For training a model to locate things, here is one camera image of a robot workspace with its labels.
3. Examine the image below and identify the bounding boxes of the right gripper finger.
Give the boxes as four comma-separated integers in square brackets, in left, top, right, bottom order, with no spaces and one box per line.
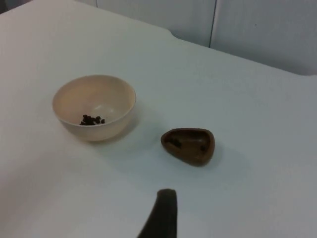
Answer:
[136,188,178,238]

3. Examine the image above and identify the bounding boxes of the dark brown wooden cup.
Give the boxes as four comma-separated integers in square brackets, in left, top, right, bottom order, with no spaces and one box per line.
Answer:
[160,127,216,168]

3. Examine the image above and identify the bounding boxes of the coffee beans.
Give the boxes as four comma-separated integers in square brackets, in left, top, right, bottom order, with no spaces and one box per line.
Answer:
[79,114,106,126]

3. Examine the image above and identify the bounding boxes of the pale wooden bowl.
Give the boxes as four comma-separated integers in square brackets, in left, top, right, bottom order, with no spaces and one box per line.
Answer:
[52,75,137,142]

